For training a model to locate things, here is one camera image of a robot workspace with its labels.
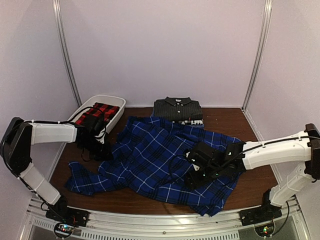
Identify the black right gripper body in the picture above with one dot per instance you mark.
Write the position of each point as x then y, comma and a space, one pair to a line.
211, 173

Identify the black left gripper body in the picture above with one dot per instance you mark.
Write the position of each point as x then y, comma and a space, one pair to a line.
97, 151

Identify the blue plaid long sleeve shirt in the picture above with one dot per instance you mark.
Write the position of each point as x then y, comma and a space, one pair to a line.
149, 158

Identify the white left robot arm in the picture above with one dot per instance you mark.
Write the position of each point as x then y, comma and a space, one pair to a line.
21, 135

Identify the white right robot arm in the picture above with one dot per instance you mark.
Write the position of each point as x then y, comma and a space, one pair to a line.
302, 147

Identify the red black plaid shirt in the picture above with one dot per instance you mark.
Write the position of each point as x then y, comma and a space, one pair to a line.
100, 110

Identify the black white graphic folded shirt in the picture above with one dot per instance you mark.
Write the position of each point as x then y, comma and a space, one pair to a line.
193, 123

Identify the blue checked folded shirt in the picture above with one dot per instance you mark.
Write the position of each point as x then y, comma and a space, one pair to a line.
177, 117

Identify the white plastic basket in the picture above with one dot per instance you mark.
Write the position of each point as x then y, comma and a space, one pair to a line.
109, 100

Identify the dark grey striped folded shirt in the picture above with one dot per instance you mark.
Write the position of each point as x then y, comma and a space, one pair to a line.
177, 109

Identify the right circuit board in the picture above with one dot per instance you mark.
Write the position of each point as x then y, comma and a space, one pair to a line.
264, 230

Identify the circuit board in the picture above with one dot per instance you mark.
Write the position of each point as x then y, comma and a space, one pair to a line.
264, 230
63, 230

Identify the left circuit board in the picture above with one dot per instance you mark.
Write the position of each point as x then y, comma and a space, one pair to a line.
63, 230

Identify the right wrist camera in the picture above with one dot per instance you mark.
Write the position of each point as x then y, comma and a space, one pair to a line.
200, 155

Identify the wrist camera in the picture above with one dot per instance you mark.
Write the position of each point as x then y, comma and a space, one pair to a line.
94, 124
200, 155

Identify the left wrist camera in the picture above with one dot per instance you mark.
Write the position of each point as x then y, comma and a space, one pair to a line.
94, 124

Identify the aluminium front rail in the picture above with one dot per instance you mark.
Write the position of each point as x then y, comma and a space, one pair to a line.
226, 225

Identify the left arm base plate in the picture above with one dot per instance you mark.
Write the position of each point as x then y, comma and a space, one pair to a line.
71, 216

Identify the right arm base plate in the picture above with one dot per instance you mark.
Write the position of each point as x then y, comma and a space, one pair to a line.
260, 216

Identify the aluminium corner post left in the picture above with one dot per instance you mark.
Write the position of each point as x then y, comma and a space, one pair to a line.
65, 52

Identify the aluminium corner post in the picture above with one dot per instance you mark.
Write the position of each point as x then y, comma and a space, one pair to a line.
65, 52
264, 31

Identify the aluminium corner post right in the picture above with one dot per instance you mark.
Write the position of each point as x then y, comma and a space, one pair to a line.
264, 31

